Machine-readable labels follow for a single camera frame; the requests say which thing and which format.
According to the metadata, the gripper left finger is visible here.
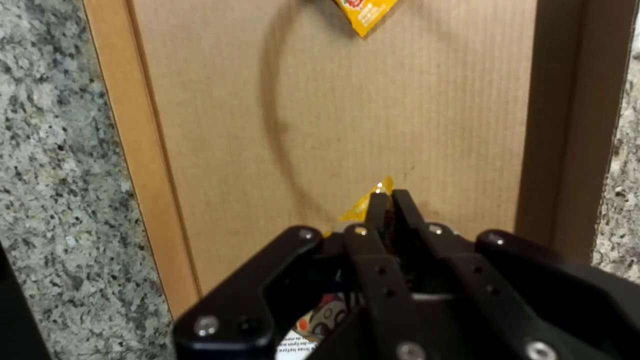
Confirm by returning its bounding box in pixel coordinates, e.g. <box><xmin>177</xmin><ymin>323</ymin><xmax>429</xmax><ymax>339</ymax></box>
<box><xmin>173</xmin><ymin>191</ymin><xmax>416</xmax><ymax>360</ymax></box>

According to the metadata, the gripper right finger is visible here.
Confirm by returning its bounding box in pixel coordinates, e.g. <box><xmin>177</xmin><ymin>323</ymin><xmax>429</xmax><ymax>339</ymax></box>
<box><xmin>391</xmin><ymin>189</ymin><xmax>640</xmax><ymax>360</ymax></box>

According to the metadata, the orange sachet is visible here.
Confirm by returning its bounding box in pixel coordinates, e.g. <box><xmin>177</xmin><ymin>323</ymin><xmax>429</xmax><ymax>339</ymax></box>
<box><xmin>274</xmin><ymin>176</ymin><xmax>396</xmax><ymax>360</ymax></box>
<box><xmin>332</xmin><ymin>0</ymin><xmax>399</xmax><ymax>39</ymax></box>

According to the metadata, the cardboard box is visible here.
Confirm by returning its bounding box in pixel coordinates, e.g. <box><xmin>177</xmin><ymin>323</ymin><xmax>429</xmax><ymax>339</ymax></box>
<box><xmin>82</xmin><ymin>0</ymin><xmax>640</xmax><ymax>321</ymax></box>

